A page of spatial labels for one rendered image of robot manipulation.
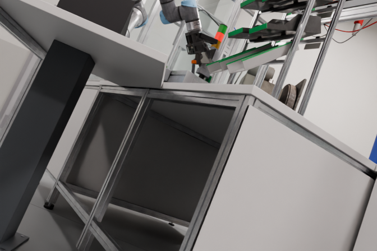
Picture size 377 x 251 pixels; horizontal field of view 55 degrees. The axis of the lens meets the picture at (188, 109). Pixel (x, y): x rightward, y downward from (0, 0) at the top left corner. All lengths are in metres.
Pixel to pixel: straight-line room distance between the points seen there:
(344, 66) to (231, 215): 5.96
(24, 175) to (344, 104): 5.90
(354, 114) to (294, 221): 5.63
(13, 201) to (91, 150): 0.97
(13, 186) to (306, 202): 1.10
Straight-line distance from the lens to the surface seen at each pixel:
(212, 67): 1.67
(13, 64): 6.40
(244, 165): 1.12
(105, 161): 2.50
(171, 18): 1.87
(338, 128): 6.72
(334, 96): 6.75
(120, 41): 1.18
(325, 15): 1.83
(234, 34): 1.69
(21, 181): 1.58
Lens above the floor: 0.55
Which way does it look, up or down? 9 degrees up
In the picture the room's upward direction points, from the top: 23 degrees clockwise
